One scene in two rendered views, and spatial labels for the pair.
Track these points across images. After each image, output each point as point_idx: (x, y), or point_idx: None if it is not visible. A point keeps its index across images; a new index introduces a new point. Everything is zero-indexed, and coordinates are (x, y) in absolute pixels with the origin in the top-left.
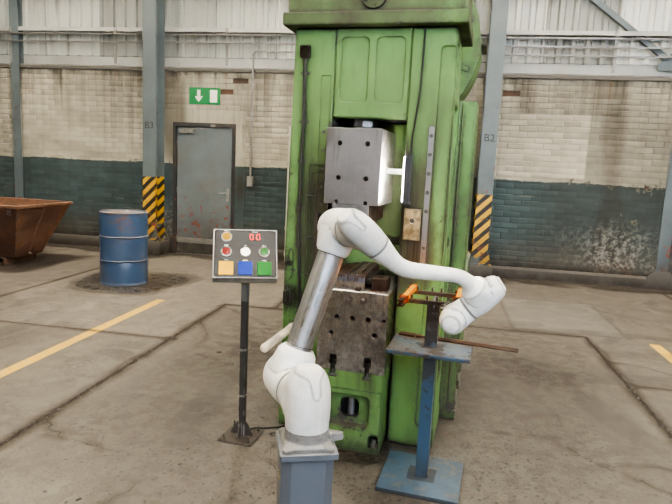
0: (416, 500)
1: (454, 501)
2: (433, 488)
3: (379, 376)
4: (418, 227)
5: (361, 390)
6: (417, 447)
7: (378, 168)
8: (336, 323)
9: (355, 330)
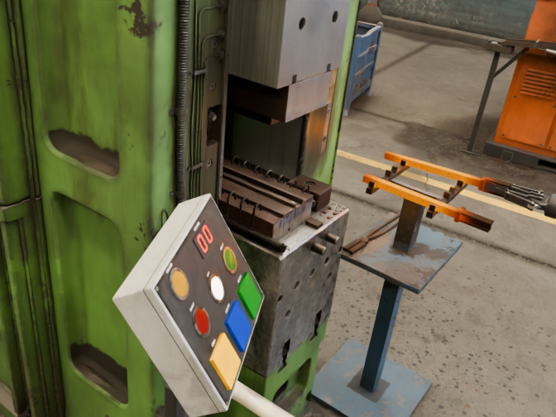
0: (416, 414)
1: (429, 383)
2: (401, 388)
3: (325, 321)
4: (334, 80)
5: (307, 355)
6: (379, 364)
7: None
8: (294, 295)
9: (313, 286)
